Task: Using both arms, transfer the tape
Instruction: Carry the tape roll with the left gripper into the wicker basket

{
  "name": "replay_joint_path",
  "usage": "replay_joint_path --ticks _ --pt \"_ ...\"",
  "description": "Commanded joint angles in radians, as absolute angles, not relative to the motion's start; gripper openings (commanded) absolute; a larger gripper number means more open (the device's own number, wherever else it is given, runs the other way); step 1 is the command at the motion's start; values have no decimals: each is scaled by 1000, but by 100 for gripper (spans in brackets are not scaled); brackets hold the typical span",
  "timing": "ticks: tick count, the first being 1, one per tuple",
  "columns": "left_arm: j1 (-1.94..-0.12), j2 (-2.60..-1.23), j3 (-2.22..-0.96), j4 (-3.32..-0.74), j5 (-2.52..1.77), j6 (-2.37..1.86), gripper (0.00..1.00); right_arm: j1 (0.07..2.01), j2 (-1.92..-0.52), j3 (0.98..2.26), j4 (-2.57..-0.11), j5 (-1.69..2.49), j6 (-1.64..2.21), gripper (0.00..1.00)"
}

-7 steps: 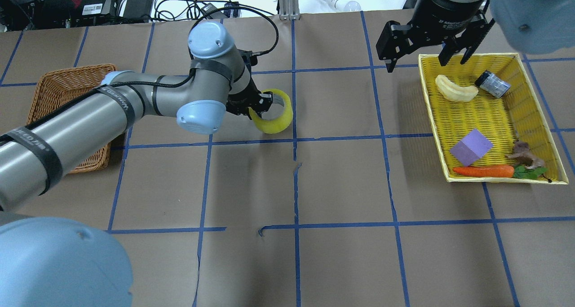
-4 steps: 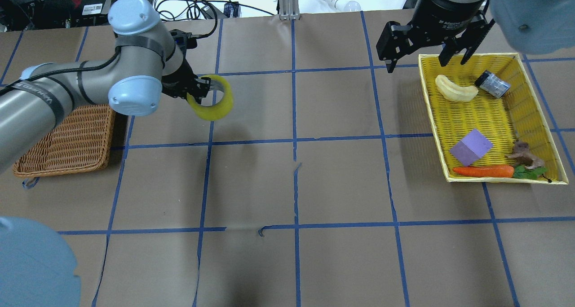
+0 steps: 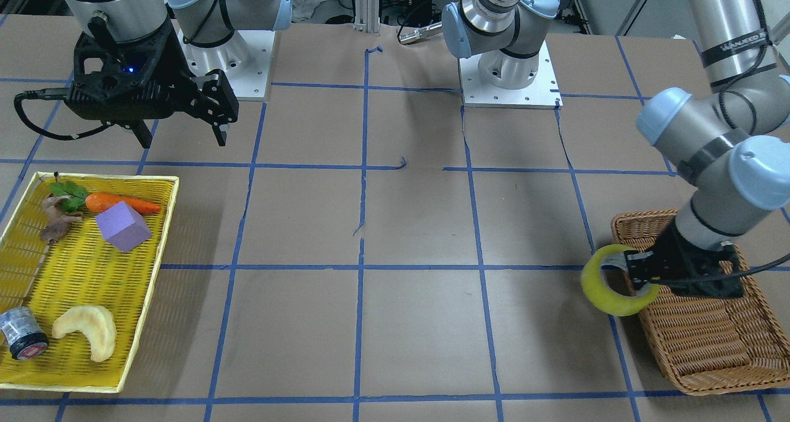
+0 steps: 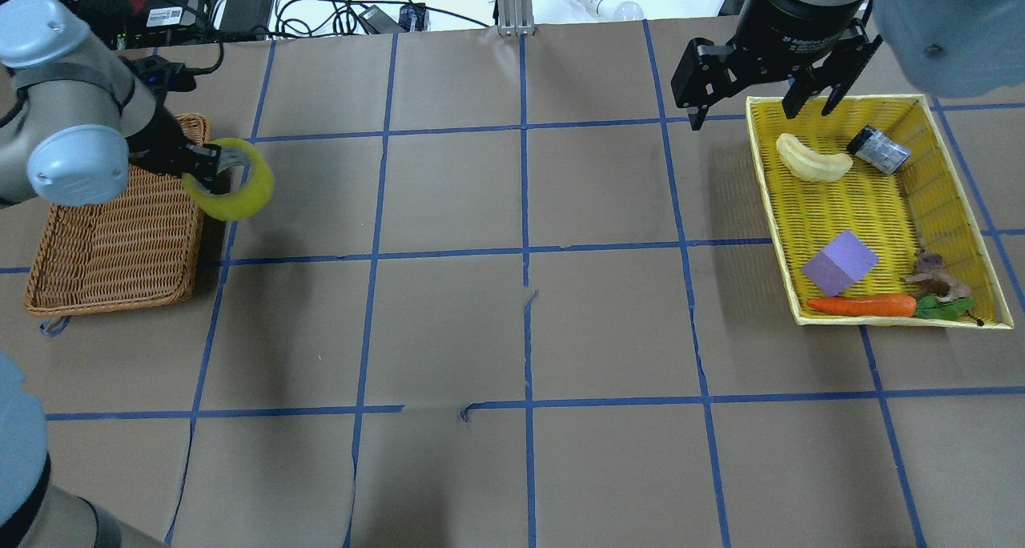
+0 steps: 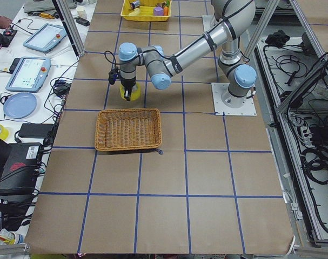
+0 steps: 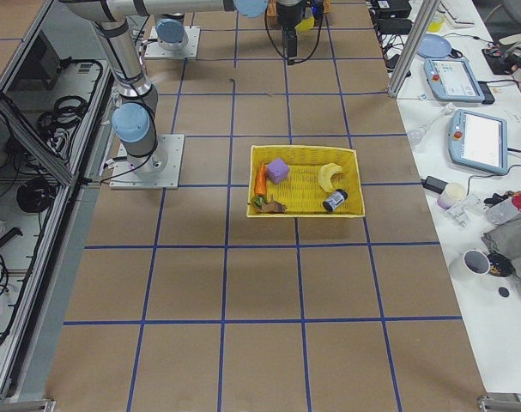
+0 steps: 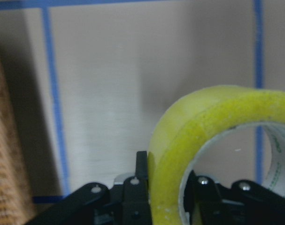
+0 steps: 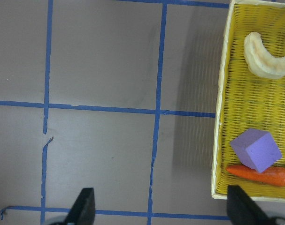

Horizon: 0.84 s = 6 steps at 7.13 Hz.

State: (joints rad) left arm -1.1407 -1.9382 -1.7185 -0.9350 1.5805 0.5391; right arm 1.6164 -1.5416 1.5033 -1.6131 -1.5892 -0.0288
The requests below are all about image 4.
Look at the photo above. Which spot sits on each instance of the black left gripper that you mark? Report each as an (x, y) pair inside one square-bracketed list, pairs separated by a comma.
[(158, 142)]

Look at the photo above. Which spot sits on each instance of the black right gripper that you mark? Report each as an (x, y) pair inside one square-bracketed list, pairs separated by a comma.
[(789, 21)]

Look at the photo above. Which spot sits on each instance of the yellow tape roll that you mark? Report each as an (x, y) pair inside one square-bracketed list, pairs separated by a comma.
[(252, 194)]

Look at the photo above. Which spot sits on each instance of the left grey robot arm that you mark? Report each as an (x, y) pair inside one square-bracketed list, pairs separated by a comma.
[(81, 118)]

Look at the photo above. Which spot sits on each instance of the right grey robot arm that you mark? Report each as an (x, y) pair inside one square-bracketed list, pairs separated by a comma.
[(945, 48)]

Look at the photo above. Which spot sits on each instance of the pale croissant bread toy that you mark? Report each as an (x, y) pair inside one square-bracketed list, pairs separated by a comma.
[(810, 165)]

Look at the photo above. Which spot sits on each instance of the brown wicker basket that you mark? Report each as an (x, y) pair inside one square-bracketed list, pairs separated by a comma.
[(139, 250)]

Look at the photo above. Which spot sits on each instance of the small labelled can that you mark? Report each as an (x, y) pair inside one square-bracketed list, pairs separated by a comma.
[(877, 149)]

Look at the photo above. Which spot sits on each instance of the light bulb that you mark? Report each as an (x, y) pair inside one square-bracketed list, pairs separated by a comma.
[(613, 10)]

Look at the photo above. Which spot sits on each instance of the black computer box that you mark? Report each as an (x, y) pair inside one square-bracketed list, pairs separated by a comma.
[(137, 24)]

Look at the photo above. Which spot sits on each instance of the yellow woven tray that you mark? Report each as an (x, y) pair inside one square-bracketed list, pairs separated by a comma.
[(923, 205)]

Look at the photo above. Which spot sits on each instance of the purple foam cube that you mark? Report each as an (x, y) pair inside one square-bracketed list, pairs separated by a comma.
[(840, 265)]

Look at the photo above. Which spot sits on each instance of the black power adapter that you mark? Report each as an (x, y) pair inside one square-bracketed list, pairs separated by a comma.
[(411, 18)]

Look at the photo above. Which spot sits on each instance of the orange toy carrot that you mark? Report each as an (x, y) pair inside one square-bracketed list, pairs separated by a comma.
[(865, 306)]

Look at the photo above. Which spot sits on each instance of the brown ginger root toy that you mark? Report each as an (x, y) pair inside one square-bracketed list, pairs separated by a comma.
[(929, 273)]

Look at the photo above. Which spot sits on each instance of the green leaf toy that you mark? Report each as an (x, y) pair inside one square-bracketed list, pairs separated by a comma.
[(930, 307)]

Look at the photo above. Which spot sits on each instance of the aluminium frame post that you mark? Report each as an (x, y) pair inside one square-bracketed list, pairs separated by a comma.
[(515, 18)]

